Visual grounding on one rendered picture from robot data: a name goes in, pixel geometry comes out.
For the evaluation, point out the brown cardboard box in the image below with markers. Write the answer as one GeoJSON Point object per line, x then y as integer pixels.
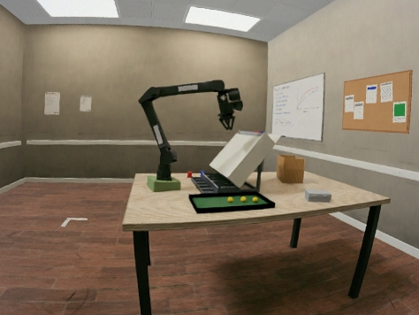
{"type": "Point", "coordinates": [292, 170]}

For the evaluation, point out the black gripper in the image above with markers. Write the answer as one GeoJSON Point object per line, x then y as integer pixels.
{"type": "Point", "coordinates": [222, 116]}

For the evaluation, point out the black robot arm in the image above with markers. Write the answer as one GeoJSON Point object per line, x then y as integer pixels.
{"type": "Point", "coordinates": [168, 155]}

